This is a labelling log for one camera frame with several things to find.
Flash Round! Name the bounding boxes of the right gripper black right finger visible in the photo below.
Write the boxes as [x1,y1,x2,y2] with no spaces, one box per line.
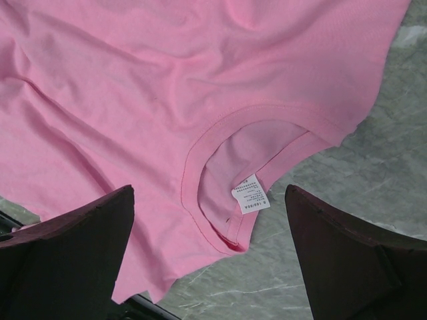
[285,185,426,319]

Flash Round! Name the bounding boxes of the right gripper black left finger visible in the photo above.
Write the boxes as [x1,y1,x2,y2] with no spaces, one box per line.
[1,185,134,319]

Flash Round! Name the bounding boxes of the pink t-shirt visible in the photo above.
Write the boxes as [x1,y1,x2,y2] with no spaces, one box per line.
[1,1,409,303]

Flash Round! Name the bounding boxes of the white garment care label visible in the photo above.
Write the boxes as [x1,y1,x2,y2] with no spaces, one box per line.
[232,174,270,215]

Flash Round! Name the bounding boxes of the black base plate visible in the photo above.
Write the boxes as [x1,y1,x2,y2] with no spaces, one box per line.
[1,211,180,320]

